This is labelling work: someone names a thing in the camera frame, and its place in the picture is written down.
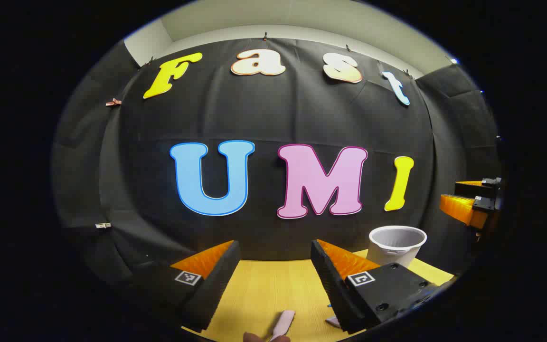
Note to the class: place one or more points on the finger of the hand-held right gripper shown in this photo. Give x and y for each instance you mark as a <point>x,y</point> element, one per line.
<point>489,186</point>
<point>458,206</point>

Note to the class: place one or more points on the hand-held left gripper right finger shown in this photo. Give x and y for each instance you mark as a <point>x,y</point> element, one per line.
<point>330,289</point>

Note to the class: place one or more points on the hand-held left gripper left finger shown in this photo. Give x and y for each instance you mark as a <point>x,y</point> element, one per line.
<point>216,285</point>

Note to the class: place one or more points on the pale pink dustpan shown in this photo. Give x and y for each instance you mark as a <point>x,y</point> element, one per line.
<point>333,322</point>

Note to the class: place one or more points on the small pale pink broom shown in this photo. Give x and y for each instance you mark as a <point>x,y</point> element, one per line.
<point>283,324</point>

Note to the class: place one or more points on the white ribbed garbage bin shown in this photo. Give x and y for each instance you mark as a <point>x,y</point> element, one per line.
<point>397,247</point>

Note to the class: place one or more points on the yellow wooden desktop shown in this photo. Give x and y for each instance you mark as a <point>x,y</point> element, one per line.
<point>273,294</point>

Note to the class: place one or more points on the white cloth clip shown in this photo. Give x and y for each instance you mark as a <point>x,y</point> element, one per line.
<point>103,225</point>

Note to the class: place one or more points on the black backdrop cloth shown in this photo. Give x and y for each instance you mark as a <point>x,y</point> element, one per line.
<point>273,114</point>

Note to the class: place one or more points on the pink cloth clip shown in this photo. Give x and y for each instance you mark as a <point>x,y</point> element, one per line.
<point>113,102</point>

